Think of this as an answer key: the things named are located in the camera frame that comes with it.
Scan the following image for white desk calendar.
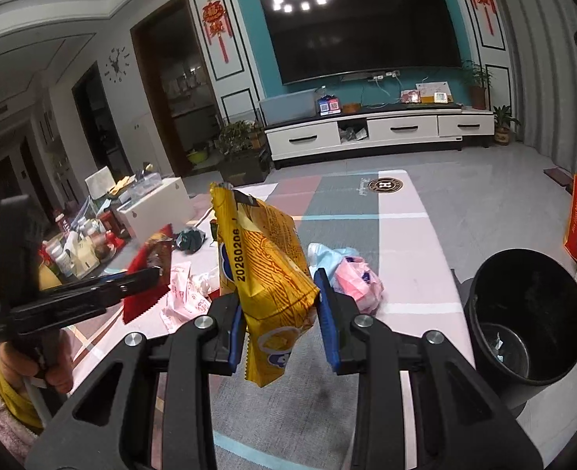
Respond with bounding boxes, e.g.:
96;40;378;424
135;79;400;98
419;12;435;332
416;81;451;105

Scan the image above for dark crumpled bag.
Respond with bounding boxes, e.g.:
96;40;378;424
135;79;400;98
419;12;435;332
175;228;209;254

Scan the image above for grey storage box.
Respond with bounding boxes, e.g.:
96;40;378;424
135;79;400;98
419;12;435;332
259;90;321;127

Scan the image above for red snack packet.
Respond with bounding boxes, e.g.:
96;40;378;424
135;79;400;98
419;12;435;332
122;222;174;325

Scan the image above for cluster of bottles and jars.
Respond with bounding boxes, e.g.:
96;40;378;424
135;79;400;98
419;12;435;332
38;206;128;281

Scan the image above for grey curtain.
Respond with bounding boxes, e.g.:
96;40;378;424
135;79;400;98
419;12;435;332
489;0;577;177

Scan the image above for dark red door mat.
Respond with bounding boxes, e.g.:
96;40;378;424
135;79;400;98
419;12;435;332
543;167;576;187

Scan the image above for person's left hand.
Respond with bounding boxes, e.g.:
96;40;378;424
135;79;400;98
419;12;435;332
0;328;76;395

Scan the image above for yellow snack packet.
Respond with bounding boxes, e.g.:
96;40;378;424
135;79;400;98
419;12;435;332
209;181;321;387

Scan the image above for tall potted plant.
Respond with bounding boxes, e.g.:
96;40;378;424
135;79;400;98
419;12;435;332
461;60;493;110

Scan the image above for pink white printed wrapper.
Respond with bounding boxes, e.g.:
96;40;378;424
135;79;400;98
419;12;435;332
168;261;192;295
160;284;212;334

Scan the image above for black antler wall clock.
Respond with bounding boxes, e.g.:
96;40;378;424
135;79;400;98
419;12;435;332
104;46;130;84

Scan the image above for large black television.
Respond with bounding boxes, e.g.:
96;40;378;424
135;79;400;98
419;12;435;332
259;0;463;86

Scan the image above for pink grey checked cloth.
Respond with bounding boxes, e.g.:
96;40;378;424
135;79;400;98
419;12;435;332
68;169;476;470

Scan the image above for small potted plant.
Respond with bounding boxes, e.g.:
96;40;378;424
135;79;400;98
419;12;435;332
492;105;521;146

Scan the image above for clear plastic container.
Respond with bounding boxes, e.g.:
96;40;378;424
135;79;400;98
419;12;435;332
116;171;163;206

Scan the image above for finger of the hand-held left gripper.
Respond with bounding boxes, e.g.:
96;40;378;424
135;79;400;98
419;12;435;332
68;266;165;302
14;279;159;329

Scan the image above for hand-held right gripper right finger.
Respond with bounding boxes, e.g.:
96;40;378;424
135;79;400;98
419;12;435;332
313;267;544;470

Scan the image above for black bin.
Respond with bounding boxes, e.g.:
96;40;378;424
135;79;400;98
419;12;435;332
462;249;577;412

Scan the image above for blue face mask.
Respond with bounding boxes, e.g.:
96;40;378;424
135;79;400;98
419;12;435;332
308;242;362;285

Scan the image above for pink plastic bag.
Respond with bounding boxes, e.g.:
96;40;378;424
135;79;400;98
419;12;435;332
332;255;385;315

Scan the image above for white television cabinet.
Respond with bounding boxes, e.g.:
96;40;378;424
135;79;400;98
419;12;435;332
264;105;495;163

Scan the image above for plant in black planter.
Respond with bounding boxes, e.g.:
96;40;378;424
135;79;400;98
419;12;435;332
217;120;272;187

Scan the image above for white wooden box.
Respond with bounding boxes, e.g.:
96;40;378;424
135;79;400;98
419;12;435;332
114;176;194;240

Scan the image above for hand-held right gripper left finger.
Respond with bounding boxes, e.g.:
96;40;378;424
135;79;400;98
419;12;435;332
26;293;248;470

